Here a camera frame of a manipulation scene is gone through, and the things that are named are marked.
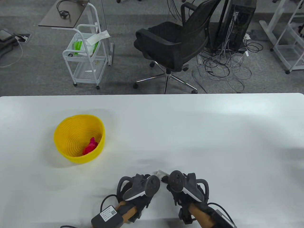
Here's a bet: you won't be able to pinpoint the tangle of floor cables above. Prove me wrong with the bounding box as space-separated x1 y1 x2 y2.
192 33 263 93

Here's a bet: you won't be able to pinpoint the grey white hand controller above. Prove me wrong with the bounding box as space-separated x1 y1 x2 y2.
168 170 209 202
116 174 161 201

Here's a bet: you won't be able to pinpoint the green white packet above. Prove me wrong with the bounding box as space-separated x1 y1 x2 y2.
72 41 100 55

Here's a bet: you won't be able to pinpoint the dark top side table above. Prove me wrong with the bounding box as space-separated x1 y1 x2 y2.
38 0 89 30

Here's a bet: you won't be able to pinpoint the grey metal stand post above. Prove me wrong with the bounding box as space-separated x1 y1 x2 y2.
99 0 115 66

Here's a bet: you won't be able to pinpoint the white floor cable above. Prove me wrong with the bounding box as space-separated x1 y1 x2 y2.
0 39 24 68

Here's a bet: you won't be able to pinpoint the black computer tower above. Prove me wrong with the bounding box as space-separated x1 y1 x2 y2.
215 0 257 51

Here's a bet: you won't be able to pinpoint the grey white left hand controller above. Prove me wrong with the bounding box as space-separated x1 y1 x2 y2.
116 174 161 201

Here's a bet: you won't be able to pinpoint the black cable on side table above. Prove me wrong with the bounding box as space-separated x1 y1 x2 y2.
57 0 89 19

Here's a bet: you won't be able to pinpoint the person's right hand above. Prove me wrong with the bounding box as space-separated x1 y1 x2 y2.
161 176 210 210

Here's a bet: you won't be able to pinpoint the white rolling wire cart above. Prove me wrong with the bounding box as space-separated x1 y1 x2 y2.
62 2 108 90

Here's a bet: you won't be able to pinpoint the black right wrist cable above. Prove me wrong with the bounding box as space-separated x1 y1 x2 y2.
208 202 233 223

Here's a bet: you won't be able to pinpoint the yellow ribbed basket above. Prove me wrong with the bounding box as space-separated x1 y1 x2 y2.
53 114 105 163

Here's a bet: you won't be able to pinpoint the white wire rack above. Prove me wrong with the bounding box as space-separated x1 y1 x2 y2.
273 0 304 74

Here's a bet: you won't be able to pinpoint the grey white right hand controller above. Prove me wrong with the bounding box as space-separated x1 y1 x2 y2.
168 170 209 202

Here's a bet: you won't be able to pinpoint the black labelled wrist box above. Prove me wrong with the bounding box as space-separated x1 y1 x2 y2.
91 206 124 228

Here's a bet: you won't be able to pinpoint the black office chair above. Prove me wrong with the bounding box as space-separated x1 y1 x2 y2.
133 0 222 94

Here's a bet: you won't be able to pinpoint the black device on floor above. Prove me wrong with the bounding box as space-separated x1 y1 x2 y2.
0 28 18 58

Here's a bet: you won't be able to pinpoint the person's left hand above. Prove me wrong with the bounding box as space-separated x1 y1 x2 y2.
129 194 155 212

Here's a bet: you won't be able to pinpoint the black plain wrist box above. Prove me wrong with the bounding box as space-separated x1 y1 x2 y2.
211 209 236 228

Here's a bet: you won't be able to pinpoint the white desk leg frame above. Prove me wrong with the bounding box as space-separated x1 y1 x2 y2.
259 0 285 51

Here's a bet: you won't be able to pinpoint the person's left forearm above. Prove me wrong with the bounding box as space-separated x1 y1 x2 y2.
118 201 138 222

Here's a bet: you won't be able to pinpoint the person's right forearm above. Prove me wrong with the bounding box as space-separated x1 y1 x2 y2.
189 204 214 228

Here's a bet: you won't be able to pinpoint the hanging black cables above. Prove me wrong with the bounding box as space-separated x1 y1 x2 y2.
167 0 184 22

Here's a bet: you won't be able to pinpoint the floor socket box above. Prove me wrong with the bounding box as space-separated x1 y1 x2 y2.
15 34 31 43

